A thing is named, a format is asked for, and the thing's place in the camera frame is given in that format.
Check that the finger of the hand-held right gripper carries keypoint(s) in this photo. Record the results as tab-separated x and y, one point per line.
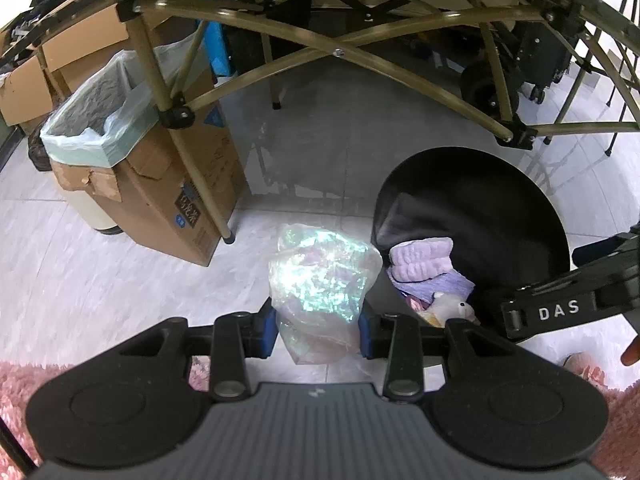
515	320

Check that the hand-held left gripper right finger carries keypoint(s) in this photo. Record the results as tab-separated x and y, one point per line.
365	335

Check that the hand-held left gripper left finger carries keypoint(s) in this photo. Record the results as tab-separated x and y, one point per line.
269	332

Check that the alpaca plush toy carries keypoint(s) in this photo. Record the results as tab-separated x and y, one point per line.
447	307

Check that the iridescent plastic bag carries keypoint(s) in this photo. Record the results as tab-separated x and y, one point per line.
320	280

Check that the purple mesh pouch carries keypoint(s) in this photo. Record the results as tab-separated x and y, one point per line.
445	285

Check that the lavender plush headband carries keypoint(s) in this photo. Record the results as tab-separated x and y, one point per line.
420	260

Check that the black cloth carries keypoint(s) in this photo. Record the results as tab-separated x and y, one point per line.
400	220

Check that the black round bin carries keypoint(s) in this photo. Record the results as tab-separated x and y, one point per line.
475	185

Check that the person's right hand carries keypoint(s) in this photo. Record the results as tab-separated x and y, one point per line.
632	352

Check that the printed cardboard box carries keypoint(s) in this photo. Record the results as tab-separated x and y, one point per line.
165	200

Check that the white plastic bucket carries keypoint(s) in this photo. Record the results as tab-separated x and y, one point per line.
97	215

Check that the pink fluffy clothing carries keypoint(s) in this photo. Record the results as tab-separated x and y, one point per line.
20	390

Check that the black suitcase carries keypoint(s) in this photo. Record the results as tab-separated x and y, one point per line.
542	50

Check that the green plastic bag liner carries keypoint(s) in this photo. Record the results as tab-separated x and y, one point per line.
75	130

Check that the blue bag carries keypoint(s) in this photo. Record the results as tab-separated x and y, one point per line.
219	45

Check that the dark cloth bag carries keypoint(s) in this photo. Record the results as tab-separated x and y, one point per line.
242	25

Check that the brown cardboard box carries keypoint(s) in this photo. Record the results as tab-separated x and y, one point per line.
165	25
22	97
90	35

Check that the black camera tripod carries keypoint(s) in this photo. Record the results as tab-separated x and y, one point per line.
609	151

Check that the folding table metal frame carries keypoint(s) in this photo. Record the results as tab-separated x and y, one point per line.
175	116

